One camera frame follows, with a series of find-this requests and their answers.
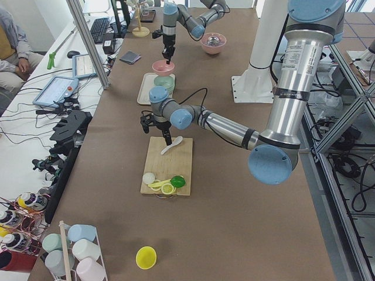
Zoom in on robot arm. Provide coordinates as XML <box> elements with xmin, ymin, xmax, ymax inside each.
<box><xmin>141</xmin><ymin>1</ymin><xmax>345</xmax><ymax>185</ymax></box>
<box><xmin>161</xmin><ymin>0</ymin><xmax>230</xmax><ymax>64</ymax></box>

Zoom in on white ceramic spoon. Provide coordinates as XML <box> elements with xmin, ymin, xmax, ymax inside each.
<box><xmin>161</xmin><ymin>136</ymin><xmax>183</xmax><ymax>155</ymax></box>

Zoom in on green lime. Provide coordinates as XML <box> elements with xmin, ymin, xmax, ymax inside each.
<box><xmin>170</xmin><ymin>176</ymin><xmax>186</xmax><ymax>189</ymax></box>

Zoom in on far teach pendant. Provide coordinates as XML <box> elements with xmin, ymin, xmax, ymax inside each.
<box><xmin>72</xmin><ymin>54</ymin><xmax>97</xmax><ymax>79</ymax></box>

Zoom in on cream rabbit tray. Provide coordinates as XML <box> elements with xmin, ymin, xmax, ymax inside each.
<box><xmin>137</xmin><ymin>73</ymin><xmax>175</xmax><ymax>105</ymax></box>

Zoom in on yellow plastic knife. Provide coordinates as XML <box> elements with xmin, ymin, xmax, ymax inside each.
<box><xmin>148</xmin><ymin>179</ymin><xmax>171</xmax><ymax>187</ymax></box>

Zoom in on black keyboard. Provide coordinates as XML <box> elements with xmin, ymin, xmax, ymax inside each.
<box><xmin>90</xmin><ymin>18</ymin><xmax>110</xmax><ymax>44</ymax></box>

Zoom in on lemon slice near lime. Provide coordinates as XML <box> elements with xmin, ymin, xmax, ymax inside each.
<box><xmin>161</xmin><ymin>183</ymin><xmax>176</xmax><ymax>195</ymax></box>

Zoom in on near teach pendant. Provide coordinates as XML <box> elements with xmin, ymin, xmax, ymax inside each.
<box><xmin>32</xmin><ymin>76</ymin><xmax>79</xmax><ymax>108</ymax></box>

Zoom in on small pink bowl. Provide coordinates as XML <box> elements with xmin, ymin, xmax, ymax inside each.
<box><xmin>152</xmin><ymin>60</ymin><xmax>175</xmax><ymax>76</ymax></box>

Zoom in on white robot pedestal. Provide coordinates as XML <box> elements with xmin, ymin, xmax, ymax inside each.
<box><xmin>231</xmin><ymin>0</ymin><xmax>288</xmax><ymax>103</ymax></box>

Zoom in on aluminium frame post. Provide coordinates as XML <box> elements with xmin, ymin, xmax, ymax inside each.
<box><xmin>66</xmin><ymin>0</ymin><xmax>110</xmax><ymax>90</ymax></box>

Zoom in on seated person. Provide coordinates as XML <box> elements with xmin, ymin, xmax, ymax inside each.
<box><xmin>1</xmin><ymin>8</ymin><xmax>43</xmax><ymax>95</ymax></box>

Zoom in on cup rack with pastel cups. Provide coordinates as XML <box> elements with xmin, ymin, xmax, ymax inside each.
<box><xmin>40</xmin><ymin>221</ymin><xmax>108</xmax><ymax>280</ymax></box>

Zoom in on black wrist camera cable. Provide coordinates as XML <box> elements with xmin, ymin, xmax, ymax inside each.
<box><xmin>177</xmin><ymin>87</ymin><xmax>210</xmax><ymax>109</ymax></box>

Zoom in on green stacked bowls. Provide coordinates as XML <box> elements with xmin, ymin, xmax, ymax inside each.
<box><xmin>154</xmin><ymin>76</ymin><xmax>175</xmax><ymax>93</ymax></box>

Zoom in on large pink bowl with ice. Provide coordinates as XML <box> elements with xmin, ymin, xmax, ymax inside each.
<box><xmin>200</xmin><ymin>33</ymin><xmax>227</xmax><ymax>54</ymax></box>

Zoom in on yellow plastic cup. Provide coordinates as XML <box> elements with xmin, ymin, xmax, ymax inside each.
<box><xmin>135</xmin><ymin>246</ymin><xmax>157</xmax><ymax>270</ymax></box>

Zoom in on paint bottles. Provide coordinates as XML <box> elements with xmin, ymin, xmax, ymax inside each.
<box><xmin>1</xmin><ymin>192</ymin><xmax>49</xmax><ymax>256</ymax></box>

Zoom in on wooden mug tree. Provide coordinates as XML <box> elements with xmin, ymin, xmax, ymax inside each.
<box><xmin>125</xmin><ymin>0</ymin><xmax>150</xmax><ymax>37</ymax></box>

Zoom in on bamboo cutting board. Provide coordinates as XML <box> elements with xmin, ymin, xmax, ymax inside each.
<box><xmin>144</xmin><ymin>136</ymin><xmax>193</xmax><ymax>196</ymax></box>

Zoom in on lemon slice near bun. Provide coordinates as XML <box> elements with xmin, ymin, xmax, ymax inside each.
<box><xmin>149</xmin><ymin>179</ymin><xmax>161</xmax><ymax>191</ymax></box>

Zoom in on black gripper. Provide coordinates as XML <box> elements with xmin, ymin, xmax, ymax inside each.
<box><xmin>162</xmin><ymin>34</ymin><xmax>176</xmax><ymax>65</ymax></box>
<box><xmin>154</xmin><ymin>115</ymin><xmax>172</xmax><ymax>146</ymax></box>

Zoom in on teach pendant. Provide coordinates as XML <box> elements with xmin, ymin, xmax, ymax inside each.
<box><xmin>72</xmin><ymin>54</ymin><xmax>97</xmax><ymax>79</ymax></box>
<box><xmin>32</xmin><ymin>76</ymin><xmax>79</xmax><ymax>108</ymax></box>

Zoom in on grey folded cloth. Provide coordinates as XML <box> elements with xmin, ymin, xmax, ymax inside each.
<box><xmin>120</xmin><ymin>51</ymin><xmax>141</xmax><ymax>65</ymax></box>

